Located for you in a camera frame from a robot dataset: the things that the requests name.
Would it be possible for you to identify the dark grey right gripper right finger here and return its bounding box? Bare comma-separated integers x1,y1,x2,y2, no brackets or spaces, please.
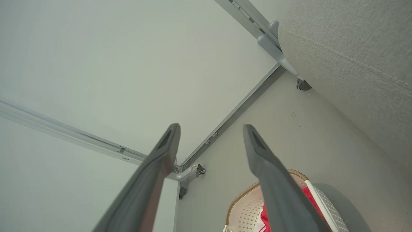
243,124,332,232

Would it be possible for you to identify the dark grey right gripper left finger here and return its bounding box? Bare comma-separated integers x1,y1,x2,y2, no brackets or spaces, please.
92,123,181,232

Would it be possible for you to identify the red garment with white stripe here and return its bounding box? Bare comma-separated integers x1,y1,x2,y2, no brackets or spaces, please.
260,186,325,232

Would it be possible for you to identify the grey fabric sofa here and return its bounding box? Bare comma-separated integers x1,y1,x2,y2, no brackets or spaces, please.
278,0,412,181

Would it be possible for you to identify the grey metal partition foot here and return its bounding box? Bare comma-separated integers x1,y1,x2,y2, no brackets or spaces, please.
257,34,304,81
167,162,206,191
269,20,281,43

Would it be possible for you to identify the grey partition bottom rail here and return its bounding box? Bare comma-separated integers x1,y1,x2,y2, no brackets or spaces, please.
181,64,286,169

